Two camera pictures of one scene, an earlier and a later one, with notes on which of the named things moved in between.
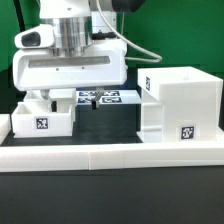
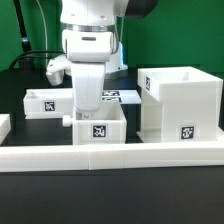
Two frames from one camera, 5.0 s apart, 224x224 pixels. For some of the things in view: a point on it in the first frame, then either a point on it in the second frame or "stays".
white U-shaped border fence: [63, 157] stays
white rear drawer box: [35, 101] stays
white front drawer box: [42, 120] to [107, 125]
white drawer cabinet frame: [180, 105] stays
